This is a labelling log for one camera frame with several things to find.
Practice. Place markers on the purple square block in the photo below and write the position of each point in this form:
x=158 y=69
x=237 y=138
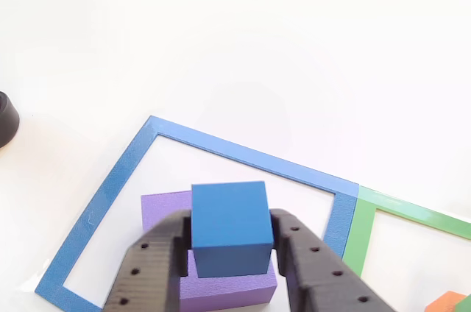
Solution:
x=162 y=205

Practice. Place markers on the small blue cube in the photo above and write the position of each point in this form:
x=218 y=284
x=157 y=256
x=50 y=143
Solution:
x=232 y=212

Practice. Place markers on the orange square block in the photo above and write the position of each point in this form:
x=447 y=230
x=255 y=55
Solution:
x=443 y=302

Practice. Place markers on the green square block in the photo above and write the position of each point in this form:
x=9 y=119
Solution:
x=464 y=304

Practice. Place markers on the green square frame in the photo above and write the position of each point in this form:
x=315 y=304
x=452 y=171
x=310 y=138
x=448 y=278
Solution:
x=358 y=231

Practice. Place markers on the blue square frame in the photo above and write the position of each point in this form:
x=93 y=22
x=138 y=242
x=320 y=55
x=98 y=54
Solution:
x=110 y=187

